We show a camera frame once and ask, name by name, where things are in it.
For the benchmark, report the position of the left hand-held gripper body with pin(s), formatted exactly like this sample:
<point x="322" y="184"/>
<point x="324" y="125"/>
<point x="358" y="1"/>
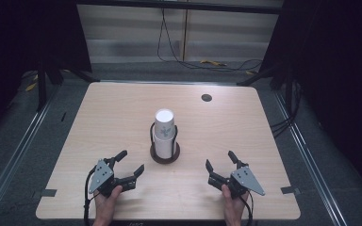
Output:
<point x="102" y="175"/>

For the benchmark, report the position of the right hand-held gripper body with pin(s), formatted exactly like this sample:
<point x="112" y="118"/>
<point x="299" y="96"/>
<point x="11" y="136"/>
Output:
<point x="243" y="180"/>

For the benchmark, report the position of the dark round coaster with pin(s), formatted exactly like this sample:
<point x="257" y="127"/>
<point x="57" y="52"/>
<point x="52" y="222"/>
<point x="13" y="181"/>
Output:
<point x="165" y="160"/>

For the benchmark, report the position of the white paper cup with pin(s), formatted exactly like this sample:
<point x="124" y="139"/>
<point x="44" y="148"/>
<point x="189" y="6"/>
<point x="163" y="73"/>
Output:
<point x="163" y="149"/>
<point x="164" y="121"/>

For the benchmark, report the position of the person's right hand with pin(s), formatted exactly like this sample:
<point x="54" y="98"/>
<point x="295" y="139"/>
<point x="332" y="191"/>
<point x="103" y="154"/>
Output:
<point x="234" y="208"/>

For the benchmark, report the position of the person's left hand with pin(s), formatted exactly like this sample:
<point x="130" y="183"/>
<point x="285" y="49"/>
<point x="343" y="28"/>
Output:
<point x="106" y="208"/>

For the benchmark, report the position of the grey tape piece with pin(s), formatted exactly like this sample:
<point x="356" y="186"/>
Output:
<point x="48" y="192"/>
<point x="290" y="190"/>

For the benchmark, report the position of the dark round table grommet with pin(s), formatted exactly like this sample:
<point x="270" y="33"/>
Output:
<point x="206" y="97"/>

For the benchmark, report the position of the small black stick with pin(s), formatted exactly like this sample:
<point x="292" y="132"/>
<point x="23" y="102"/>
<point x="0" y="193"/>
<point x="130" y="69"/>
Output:
<point x="63" y="116"/>

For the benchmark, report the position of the black metal stand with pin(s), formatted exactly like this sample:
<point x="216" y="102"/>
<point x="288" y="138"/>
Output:
<point x="41" y="88"/>
<point x="287" y="81"/>

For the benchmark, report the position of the yellow tape strip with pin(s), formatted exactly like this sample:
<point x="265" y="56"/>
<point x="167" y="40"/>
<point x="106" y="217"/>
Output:
<point x="213" y="63"/>
<point x="30" y="87"/>

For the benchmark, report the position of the dark curtain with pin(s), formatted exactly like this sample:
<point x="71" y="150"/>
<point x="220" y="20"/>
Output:
<point x="28" y="34"/>
<point x="336" y="62"/>

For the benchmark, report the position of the metal floor rail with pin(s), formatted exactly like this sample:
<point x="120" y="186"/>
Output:
<point x="308" y="157"/>
<point x="19" y="147"/>

